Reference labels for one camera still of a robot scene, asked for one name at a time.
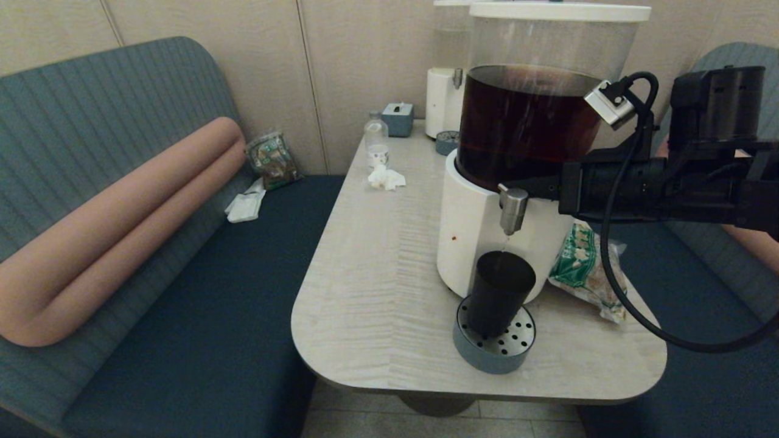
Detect black right camera cable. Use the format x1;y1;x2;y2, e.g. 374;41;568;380
599;72;779;353

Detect clear plastic bottle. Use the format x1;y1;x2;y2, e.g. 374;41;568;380
364;110;389;168

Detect teal left booth bench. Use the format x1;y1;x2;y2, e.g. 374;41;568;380
0;35;348;438

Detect grey blue tissue box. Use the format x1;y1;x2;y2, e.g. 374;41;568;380
382;102;414;137

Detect round grey drip tray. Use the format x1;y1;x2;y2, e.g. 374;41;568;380
435;130;462;156
452;295;537;374

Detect black plastic cup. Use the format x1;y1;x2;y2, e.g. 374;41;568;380
466;251;537;339

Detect pink left bolster cushion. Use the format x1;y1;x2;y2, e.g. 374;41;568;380
0;116;247;347

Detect clear water beverage dispenser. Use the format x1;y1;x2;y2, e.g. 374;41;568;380
425;0;481;139

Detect crumpled white tissue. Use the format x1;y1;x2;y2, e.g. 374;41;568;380
368;164;406;191

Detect brown green snack bag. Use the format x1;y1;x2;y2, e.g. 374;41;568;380
245;130;302;190

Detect green white snack bag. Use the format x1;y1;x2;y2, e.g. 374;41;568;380
548;222;627;323

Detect teal right booth bench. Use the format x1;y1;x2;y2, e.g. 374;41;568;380
578;41;779;438

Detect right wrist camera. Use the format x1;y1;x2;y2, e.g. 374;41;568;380
583;79;637;130

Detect bronze table pedestal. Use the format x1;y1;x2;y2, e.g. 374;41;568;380
396;392;478;417

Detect dark tea beverage dispenser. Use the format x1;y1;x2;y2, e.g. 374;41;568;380
436;1;652;303

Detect pink right bolster cushion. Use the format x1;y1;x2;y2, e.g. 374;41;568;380
656;137;779;276

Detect pink bolster cushion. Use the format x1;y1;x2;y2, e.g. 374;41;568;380
656;137;779;276
0;116;247;347

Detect teal booth bench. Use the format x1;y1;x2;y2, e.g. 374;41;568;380
578;41;779;438
0;35;348;438

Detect white napkin pack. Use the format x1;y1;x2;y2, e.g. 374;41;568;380
225;178;267;223

